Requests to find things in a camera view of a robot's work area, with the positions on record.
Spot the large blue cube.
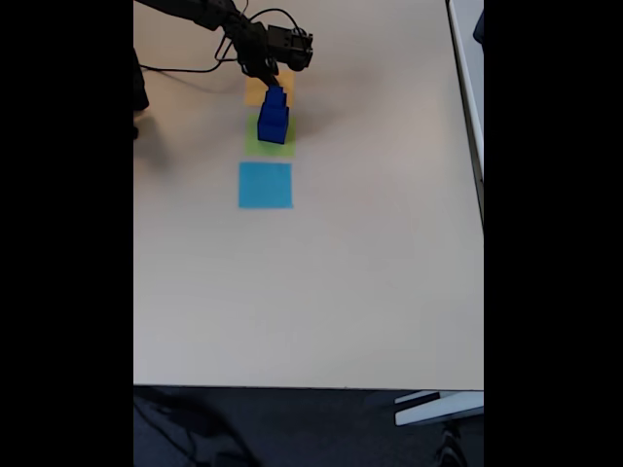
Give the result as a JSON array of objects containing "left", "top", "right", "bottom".
[{"left": 256, "top": 114, "right": 291, "bottom": 146}]

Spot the orange paper square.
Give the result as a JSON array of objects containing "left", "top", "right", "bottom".
[{"left": 243, "top": 70, "right": 296, "bottom": 108}]

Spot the green paper square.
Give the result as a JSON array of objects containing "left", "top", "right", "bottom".
[{"left": 242, "top": 114, "right": 297, "bottom": 158}]

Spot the light blue paper square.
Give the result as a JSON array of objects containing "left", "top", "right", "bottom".
[{"left": 238, "top": 162, "right": 294, "bottom": 210}]

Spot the white neighbouring table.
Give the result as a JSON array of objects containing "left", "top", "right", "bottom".
[{"left": 446, "top": 0, "right": 485, "bottom": 230}]

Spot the white table foot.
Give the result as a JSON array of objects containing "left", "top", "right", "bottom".
[{"left": 393, "top": 389, "right": 485, "bottom": 428}]

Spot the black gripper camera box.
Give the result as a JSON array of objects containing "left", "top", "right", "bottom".
[{"left": 266, "top": 23, "right": 315, "bottom": 73}]

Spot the black floor cable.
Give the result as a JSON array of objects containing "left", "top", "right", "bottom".
[
  {"left": 133, "top": 388, "right": 259, "bottom": 467},
  {"left": 435, "top": 420, "right": 469, "bottom": 467}
]

